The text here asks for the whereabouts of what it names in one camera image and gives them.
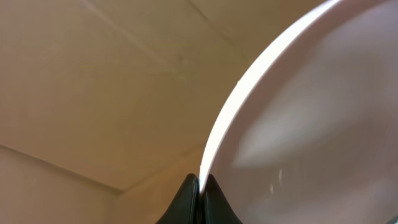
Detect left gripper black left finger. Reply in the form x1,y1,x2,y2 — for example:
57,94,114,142
156,174,199,224

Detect white plate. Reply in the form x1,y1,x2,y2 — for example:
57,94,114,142
198,0,397,223

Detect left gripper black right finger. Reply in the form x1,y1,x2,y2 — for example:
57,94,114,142
202,174,243,224

